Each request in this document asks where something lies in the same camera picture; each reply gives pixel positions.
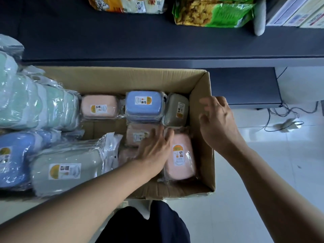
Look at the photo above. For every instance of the person's left hand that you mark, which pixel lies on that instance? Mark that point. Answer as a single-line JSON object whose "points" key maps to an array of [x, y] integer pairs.
{"points": [[154, 154]]}

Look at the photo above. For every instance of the person's left thumb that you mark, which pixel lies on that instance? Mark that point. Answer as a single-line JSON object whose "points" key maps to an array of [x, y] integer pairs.
{"points": [[169, 140]]}

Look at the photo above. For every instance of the brown cardboard box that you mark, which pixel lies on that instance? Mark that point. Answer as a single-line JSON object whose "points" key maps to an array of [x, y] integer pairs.
{"points": [[141, 79]]}

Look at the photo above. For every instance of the person's right hand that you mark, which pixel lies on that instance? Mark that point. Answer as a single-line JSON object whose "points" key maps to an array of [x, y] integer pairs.
{"points": [[220, 129]]}

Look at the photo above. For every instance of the white printed cartons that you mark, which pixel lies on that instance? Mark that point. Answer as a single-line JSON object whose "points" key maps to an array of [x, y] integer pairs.
{"points": [[296, 11]]}

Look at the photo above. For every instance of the person's left forearm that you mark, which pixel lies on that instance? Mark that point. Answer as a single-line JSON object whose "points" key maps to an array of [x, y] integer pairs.
{"points": [[83, 202]]}

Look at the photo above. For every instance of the white power strip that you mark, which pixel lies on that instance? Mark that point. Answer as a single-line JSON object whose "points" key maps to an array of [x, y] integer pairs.
{"points": [[287, 126]]}

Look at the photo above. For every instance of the blue wrapped lunch box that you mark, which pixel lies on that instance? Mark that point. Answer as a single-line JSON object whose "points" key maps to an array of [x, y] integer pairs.
{"points": [[15, 159], [144, 105]]}

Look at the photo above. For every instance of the orange and white snack bag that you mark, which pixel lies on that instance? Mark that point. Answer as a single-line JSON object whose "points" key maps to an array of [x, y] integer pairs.
{"points": [[126, 4]]}

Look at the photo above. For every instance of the pink wrapped lunch box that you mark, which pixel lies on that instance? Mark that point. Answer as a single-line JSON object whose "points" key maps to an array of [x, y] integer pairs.
{"points": [[126, 156], [100, 106], [138, 135], [181, 159]]}

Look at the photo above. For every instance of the clear plastic wrapper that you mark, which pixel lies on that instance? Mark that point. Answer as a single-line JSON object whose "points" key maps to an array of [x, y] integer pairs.
{"points": [[10, 46]]}

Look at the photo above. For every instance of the person's right thumb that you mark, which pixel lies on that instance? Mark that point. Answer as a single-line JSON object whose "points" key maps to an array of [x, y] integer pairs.
{"points": [[203, 121]]}

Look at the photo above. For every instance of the person's dark trousers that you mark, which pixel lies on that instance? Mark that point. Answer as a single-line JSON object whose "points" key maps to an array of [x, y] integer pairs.
{"points": [[144, 225]]}

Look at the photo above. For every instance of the person's right forearm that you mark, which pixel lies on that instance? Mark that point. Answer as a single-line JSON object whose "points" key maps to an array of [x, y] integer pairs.
{"points": [[273, 199]]}

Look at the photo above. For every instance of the grey wrapped lunch box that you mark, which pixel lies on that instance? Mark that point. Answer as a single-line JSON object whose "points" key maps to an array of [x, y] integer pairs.
{"points": [[176, 110], [68, 169]]}

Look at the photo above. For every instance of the green snack bag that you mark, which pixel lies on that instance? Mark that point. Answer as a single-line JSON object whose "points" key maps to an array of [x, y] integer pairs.
{"points": [[215, 12]]}

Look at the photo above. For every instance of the dark shelf board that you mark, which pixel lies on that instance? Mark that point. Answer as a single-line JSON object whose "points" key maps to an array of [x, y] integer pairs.
{"points": [[114, 40]]}

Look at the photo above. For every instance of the white cylindrical post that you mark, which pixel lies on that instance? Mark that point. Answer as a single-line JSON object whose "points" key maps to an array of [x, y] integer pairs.
{"points": [[260, 17]]}

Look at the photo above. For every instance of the dark low cabinet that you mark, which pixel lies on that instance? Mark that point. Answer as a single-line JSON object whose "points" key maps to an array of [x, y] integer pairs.
{"points": [[243, 86]]}

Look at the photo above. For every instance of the row of green wrapped boxes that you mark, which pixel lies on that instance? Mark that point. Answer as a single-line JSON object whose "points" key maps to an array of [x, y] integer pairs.
{"points": [[35, 103]]}

